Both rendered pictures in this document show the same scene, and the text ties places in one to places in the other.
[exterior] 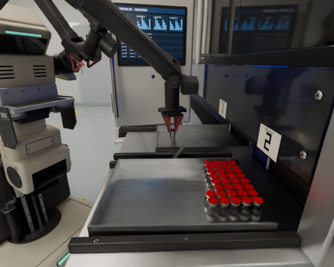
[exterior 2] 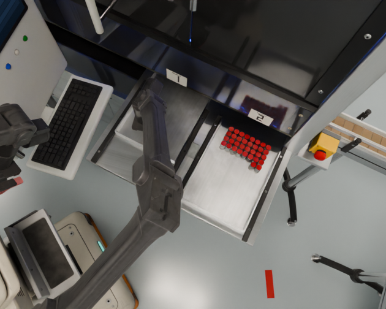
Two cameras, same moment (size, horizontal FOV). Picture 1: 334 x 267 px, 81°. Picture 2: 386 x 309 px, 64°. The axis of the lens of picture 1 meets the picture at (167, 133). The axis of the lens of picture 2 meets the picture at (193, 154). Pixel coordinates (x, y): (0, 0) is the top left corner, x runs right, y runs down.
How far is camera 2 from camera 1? 98 cm
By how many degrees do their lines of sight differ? 65
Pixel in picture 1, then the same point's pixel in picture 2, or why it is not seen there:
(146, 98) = (20, 98)
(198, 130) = not seen: hidden behind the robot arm
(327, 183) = (302, 137)
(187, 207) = (243, 176)
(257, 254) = (281, 167)
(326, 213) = (301, 143)
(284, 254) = (285, 157)
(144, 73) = not seen: outside the picture
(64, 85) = not seen: outside the picture
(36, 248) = not seen: hidden behind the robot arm
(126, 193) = (214, 203)
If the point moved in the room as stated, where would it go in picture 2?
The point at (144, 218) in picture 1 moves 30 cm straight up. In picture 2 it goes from (240, 202) to (262, 182)
